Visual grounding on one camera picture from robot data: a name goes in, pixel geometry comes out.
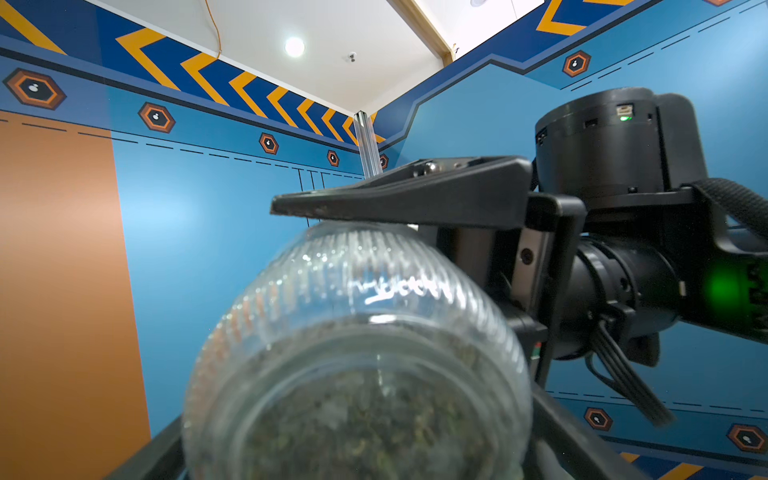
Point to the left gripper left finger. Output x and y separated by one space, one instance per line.
161 458

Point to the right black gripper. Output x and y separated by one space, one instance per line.
520 253

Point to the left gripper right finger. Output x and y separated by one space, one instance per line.
562 448

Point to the jar with green lid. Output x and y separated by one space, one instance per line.
360 352

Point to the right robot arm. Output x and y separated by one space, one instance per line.
614 225

